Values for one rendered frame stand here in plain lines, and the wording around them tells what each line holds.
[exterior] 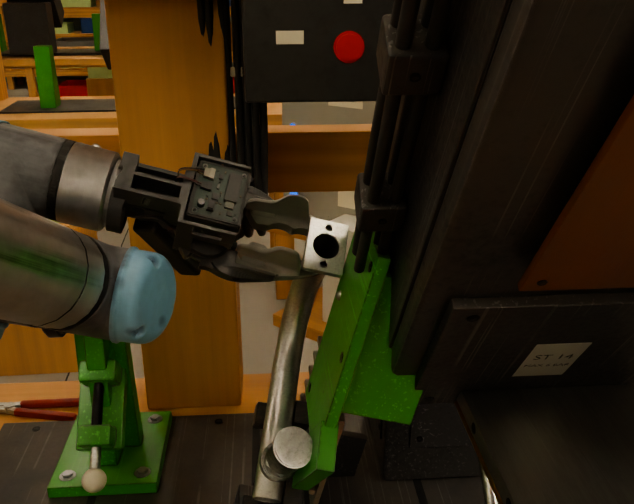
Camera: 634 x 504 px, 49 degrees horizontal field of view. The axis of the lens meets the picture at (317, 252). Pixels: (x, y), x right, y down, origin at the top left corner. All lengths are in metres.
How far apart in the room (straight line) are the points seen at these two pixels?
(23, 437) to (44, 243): 0.61
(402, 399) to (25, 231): 0.36
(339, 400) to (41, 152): 0.34
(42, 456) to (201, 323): 0.27
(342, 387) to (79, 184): 0.29
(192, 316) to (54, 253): 0.54
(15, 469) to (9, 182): 0.46
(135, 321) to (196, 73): 0.44
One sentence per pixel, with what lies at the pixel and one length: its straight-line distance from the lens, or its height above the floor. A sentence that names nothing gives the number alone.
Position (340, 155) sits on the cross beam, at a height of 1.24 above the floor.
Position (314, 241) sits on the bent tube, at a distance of 0.70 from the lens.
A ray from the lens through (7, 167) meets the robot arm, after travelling 0.66.
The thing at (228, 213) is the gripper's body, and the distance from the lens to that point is 0.62.
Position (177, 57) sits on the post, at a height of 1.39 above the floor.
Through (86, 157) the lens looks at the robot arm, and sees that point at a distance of 0.65.
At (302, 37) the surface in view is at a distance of 0.80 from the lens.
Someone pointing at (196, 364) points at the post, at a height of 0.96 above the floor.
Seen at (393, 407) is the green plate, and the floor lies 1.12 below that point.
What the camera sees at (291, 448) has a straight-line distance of 0.66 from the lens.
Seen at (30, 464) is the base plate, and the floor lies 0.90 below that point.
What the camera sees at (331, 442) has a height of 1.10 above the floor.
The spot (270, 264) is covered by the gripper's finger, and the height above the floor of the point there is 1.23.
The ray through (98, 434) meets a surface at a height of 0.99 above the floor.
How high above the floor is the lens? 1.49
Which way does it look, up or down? 22 degrees down
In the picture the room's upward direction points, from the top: straight up
